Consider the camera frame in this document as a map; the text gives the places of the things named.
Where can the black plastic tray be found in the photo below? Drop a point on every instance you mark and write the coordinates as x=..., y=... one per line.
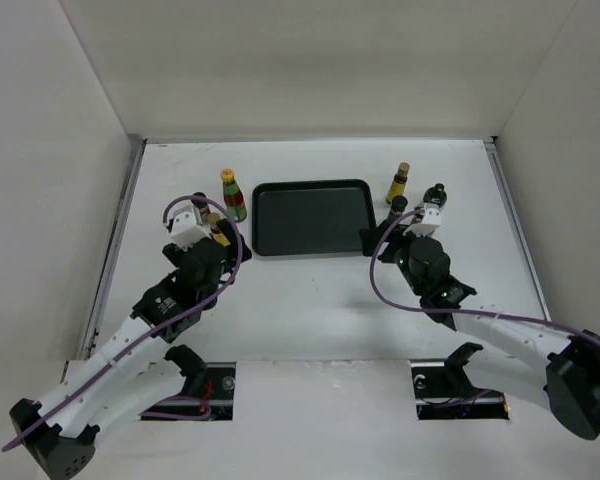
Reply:
x=316, y=217

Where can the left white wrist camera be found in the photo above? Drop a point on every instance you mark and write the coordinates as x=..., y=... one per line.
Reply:
x=186, y=229

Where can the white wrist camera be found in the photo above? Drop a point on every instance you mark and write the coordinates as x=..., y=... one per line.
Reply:
x=186, y=229
x=426, y=221

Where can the black label spice jar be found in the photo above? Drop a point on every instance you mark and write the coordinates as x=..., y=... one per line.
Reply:
x=397, y=208

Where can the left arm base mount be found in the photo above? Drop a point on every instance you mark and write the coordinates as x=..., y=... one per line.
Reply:
x=207, y=392

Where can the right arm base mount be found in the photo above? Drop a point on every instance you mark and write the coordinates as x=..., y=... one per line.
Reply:
x=443, y=391

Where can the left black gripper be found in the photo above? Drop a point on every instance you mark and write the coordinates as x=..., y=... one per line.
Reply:
x=233, y=238

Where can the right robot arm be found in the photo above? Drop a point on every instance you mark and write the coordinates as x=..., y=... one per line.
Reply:
x=553, y=366

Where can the white pepper grinder jar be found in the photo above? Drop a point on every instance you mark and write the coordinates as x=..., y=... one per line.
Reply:
x=434, y=195

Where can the green label sauce bottle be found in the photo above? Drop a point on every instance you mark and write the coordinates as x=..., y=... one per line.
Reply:
x=233, y=196

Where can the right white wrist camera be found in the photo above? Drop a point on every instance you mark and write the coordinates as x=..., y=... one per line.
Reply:
x=426, y=221

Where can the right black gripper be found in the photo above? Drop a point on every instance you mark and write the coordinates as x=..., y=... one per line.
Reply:
x=369, y=237

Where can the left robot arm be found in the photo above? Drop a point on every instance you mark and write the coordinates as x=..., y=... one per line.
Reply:
x=143, y=362

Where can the yellow label oil bottle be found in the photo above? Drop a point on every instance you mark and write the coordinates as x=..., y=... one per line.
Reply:
x=398, y=183
x=213, y=220

